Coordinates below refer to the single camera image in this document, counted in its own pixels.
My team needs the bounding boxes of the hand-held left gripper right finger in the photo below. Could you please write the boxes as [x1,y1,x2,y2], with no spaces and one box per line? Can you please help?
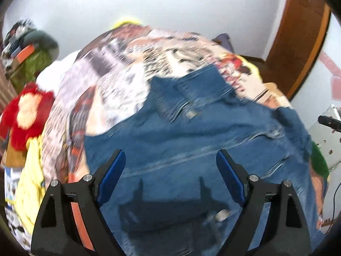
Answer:
[216,149,312,256]

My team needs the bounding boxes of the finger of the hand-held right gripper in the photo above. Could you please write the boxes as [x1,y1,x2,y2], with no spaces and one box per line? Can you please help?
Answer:
[318,115,341,133]

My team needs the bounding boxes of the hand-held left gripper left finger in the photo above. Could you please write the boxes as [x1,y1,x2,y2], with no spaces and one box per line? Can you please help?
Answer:
[30,149,126,256]

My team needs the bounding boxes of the blue denim jeans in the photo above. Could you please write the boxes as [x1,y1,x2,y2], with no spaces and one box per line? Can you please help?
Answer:
[85,65,331,256]

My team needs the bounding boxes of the white rack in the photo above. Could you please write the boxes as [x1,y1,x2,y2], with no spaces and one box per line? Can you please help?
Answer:
[306,104,341,171]

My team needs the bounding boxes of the brown wooden door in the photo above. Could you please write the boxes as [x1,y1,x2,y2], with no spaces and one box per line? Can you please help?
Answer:
[262,0,332,102]

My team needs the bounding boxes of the cartoon print cloth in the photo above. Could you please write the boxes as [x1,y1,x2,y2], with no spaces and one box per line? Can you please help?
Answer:
[5,167,30,248]

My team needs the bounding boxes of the red plush toy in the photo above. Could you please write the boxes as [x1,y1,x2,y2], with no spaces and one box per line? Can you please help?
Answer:
[0,83,55,151]

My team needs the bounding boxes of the newspaper print blanket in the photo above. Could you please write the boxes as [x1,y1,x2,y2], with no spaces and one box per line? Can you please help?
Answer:
[41,24,331,235]

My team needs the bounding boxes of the white pillow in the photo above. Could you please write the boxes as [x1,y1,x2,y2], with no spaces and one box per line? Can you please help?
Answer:
[36,51,80,91]

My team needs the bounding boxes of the purple cloth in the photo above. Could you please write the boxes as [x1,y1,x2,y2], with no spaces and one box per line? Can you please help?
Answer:
[213,33,235,54]

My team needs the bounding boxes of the green shaggy plush toy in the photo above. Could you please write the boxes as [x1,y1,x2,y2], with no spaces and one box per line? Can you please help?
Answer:
[11,49,52,91]

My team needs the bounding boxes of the orange box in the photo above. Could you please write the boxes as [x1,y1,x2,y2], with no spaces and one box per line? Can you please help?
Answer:
[14,44,35,62]

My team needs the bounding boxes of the dark grey cloth item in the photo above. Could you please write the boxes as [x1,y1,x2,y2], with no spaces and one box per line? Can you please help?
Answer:
[23,31,59,59]

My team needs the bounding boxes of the yellow pillow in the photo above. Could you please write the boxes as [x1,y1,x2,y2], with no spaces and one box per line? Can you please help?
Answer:
[112,17,142,30]

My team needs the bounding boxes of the black white patterned cloth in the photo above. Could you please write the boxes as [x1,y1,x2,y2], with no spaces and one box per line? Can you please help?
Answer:
[1,19,38,67]

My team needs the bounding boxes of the black cable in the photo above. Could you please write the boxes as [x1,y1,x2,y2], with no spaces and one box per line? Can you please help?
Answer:
[330,181,341,220]

